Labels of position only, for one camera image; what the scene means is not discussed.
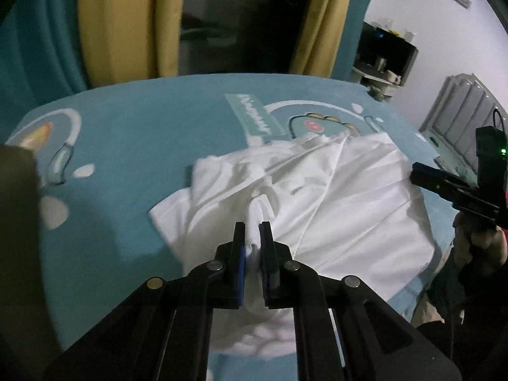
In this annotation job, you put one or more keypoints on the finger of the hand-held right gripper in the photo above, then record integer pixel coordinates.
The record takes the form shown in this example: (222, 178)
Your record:
(432, 190)
(436, 175)

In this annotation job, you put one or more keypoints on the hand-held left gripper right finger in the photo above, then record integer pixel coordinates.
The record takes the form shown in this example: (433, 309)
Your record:
(268, 266)

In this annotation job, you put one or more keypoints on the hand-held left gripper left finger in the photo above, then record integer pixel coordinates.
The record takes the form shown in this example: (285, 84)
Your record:
(239, 270)

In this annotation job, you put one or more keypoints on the white shirt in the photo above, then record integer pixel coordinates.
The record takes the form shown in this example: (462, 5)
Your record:
(349, 206)

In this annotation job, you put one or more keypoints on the person's right hand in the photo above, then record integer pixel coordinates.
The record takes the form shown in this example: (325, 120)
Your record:
(481, 246)

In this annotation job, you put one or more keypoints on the white mug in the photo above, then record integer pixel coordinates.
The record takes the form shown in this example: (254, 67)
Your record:
(391, 77)

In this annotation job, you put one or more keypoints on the white desk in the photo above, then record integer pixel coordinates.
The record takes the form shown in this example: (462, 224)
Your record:
(371, 81)

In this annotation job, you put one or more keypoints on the dark shelf with cups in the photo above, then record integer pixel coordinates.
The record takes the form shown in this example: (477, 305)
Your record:
(393, 49)

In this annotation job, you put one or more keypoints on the person's dark clothing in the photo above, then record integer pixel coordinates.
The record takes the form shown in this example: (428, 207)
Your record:
(476, 325)

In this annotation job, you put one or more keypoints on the teal printed bed sheet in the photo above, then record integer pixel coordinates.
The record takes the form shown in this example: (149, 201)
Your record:
(139, 135)

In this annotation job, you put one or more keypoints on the teal curtain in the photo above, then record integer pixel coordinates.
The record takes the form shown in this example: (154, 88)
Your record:
(39, 47)
(357, 16)

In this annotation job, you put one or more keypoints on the dark window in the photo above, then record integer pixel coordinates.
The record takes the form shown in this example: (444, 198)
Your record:
(238, 27)

